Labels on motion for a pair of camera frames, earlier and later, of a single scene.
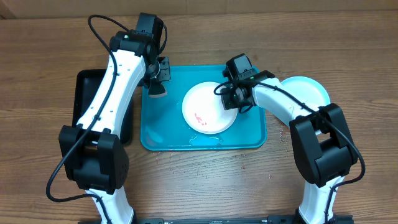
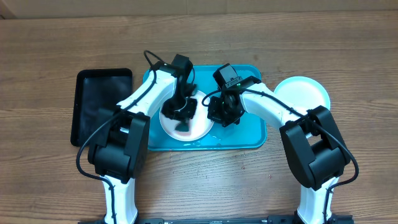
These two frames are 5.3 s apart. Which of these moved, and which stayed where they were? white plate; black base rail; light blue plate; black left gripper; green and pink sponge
Moved: black left gripper; white plate; green and pink sponge
Stayed: black base rail; light blue plate
